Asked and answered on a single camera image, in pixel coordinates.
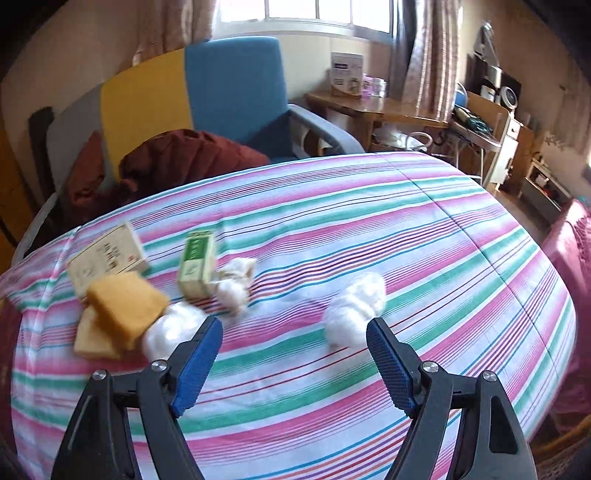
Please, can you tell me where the white box on desk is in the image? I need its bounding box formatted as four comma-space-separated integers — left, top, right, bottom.
329, 52, 363, 98

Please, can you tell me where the yellow sponge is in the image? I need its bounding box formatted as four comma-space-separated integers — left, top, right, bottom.
73, 306, 122, 360
86, 271, 169, 352

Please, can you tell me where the wooden desk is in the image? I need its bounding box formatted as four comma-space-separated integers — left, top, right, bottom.
304, 91, 449, 151

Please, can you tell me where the white plastic bag ball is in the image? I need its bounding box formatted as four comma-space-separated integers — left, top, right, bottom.
322, 272, 387, 348

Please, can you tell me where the white round fan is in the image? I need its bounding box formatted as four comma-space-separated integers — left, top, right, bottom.
497, 86, 518, 111

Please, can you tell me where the wooden shelf unit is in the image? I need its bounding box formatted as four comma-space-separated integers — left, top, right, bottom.
450, 20, 537, 192

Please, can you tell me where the striped bed sheet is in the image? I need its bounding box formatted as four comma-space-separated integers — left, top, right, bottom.
1, 153, 576, 479

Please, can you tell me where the patterned curtain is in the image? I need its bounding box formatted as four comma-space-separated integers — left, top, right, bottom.
389, 0, 460, 121

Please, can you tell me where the multicolour armchair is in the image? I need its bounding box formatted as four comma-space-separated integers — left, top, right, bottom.
12, 36, 363, 264

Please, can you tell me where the pink blanket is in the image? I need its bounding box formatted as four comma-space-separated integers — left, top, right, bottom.
540, 197, 591, 416

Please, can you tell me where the beige ointment box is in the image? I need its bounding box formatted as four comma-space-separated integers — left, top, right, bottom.
67, 222, 149, 300

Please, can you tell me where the dark red jacket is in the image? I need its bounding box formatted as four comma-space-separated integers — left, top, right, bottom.
60, 129, 270, 228

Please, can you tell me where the green medicine box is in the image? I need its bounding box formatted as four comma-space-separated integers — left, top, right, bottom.
177, 230, 216, 300

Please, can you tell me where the cream knotted cloth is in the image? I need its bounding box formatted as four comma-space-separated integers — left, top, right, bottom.
211, 257, 256, 316

